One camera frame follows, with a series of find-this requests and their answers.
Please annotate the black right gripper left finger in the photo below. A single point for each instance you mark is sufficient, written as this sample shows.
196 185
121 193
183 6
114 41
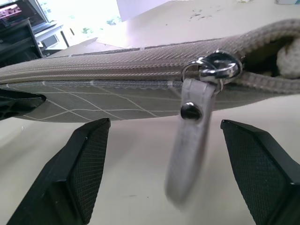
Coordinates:
70 178

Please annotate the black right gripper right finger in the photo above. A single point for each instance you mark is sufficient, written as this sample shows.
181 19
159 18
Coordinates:
264 173

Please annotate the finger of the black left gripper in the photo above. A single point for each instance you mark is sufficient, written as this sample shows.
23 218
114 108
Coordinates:
16 103

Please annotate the grey grid zipper pouch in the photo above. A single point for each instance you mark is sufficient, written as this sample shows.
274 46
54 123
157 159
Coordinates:
117 70

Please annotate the black shelf unit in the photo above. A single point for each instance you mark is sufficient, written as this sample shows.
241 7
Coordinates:
16 44

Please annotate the white cabinet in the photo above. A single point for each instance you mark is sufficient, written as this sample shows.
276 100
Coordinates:
52 37

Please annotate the open laptop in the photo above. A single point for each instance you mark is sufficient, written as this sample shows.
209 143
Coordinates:
38 16

